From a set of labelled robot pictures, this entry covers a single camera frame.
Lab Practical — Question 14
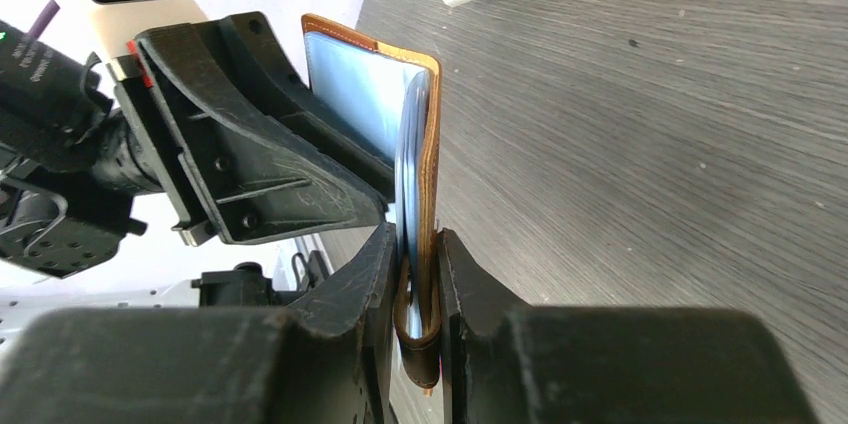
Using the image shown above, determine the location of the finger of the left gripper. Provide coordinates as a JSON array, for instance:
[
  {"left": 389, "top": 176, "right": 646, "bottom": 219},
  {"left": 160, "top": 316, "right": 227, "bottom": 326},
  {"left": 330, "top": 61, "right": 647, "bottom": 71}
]
[
  {"left": 129, "top": 22, "right": 388, "bottom": 245},
  {"left": 218, "top": 12, "right": 395, "bottom": 200}
]

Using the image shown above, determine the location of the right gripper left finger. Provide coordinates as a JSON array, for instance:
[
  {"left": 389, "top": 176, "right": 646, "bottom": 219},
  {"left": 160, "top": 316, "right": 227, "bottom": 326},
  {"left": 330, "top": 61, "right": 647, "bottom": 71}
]
[{"left": 1, "top": 224, "right": 397, "bottom": 423}]

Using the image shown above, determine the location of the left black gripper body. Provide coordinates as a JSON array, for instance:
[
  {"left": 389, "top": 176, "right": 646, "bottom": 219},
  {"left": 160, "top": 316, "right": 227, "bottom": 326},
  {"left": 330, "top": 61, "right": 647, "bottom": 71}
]
[{"left": 1, "top": 24, "right": 217, "bottom": 278}]

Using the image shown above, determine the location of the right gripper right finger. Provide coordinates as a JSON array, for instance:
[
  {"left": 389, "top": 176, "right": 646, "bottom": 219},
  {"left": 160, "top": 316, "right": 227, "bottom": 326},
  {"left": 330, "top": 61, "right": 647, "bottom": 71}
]
[{"left": 437, "top": 229, "right": 818, "bottom": 423}]

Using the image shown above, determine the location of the brown leather card holder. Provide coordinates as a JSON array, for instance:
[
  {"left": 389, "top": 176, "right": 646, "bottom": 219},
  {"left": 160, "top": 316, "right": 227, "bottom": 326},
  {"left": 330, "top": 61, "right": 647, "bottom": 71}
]
[{"left": 301, "top": 14, "right": 442, "bottom": 391}]

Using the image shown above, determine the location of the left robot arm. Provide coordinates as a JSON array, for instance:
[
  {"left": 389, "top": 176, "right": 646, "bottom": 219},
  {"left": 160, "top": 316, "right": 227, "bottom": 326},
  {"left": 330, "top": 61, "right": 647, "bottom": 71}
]
[{"left": 1, "top": 12, "right": 392, "bottom": 346}]

